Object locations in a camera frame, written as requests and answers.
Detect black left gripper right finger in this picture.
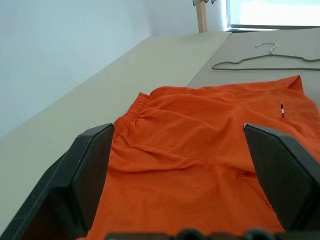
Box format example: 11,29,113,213
242,122,320,240

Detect bright window with dark frame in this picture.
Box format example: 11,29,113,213
226,0,320,32

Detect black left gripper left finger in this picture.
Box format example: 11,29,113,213
0,122,115,240

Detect green wire hanger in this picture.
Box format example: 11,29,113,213
211,42,320,72

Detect wooden hanger rack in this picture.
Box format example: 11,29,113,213
196,2,209,33

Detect orange shorts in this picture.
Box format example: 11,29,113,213
84,74,320,240

